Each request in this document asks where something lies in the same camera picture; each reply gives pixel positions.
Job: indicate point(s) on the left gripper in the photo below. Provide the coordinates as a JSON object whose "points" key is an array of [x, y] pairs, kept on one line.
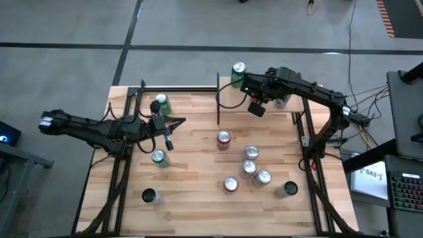
{"points": [[158, 125]]}

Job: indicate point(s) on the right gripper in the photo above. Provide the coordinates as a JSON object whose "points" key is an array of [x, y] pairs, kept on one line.
{"points": [[259, 86]]}

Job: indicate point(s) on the green Sprite can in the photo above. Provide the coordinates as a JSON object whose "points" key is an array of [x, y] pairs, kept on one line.
{"points": [[166, 105], [237, 77], [161, 158]]}

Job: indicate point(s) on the white slim Celsius can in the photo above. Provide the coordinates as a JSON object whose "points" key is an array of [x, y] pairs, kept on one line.
{"points": [[281, 103]]}

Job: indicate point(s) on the silver Diet Coke can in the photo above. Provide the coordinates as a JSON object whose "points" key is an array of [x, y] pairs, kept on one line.
{"points": [[262, 178], [248, 169], [252, 153]]}

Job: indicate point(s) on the white slim can black lid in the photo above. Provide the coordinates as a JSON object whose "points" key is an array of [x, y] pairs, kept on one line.
{"points": [[286, 190], [151, 196]]}

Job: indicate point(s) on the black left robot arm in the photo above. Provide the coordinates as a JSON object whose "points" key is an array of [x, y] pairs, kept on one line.
{"points": [[82, 127]]}

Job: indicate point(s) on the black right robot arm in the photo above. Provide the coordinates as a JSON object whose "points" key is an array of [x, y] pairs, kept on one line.
{"points": [[317, 94]]}

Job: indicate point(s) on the wooden shelf black legs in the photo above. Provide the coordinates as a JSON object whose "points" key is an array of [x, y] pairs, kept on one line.
{"points": [[231, 99]]}

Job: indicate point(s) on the black desk edge bar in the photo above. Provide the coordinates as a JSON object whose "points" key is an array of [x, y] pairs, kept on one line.
{"points": [[367, 158]]}

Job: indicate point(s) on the white paper sign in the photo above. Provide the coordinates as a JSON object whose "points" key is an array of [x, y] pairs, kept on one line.
{"points": [[371, 183]]}

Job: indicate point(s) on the grey closed laptop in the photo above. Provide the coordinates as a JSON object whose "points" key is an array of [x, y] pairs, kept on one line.
{"points": [[404, 115]]}

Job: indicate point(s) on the black monitor pole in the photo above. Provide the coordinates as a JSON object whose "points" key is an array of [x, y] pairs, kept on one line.
{"points": [[413, 74]]}

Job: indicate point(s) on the grey metal cart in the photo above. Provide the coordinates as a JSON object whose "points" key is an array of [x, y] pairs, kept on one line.
{"points": [[20, 158]]}

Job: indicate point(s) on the black mat orange stripes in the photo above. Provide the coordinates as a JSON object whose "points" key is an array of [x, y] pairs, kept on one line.
{"points": [[403, 20]]}

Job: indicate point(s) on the black box blue light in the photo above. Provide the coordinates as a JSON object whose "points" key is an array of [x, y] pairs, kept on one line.
{"points": [[11, 132]]}

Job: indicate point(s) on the rainbow backlit keyboard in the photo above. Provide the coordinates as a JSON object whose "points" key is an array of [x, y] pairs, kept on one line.
{"points": [[408, 193]]}

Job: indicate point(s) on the black aluminium frame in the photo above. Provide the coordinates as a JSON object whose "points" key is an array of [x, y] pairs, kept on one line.
{"points": [[124, 201], [318, 205]]}

